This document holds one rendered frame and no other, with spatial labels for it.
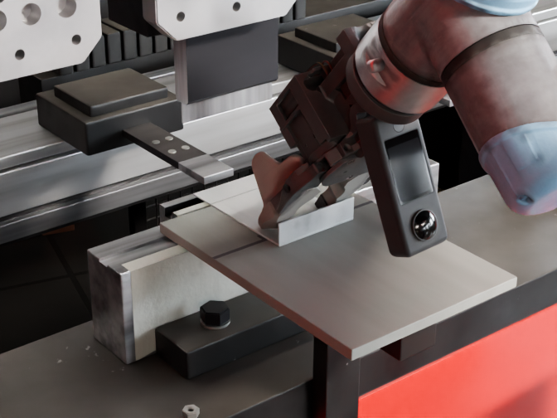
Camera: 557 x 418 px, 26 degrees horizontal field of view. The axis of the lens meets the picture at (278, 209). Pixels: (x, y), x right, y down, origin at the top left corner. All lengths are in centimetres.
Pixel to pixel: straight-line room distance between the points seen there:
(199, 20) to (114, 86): 32
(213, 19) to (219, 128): 41
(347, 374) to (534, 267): 29
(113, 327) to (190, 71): 24
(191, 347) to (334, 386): 13
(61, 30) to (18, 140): 39
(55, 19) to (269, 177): 23
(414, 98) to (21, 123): 59
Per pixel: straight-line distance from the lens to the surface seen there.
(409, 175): 94
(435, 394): 123
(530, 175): 79
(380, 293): 97
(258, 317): 112
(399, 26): 86
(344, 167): 96
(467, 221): 137
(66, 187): 132
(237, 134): 143
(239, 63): 109
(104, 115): 126
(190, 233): 106
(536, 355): 133
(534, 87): 80
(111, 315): 111
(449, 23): 82
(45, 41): 94
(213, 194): 113
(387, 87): 89
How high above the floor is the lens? 149
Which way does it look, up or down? 26 degrees down
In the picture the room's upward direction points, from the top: straight up
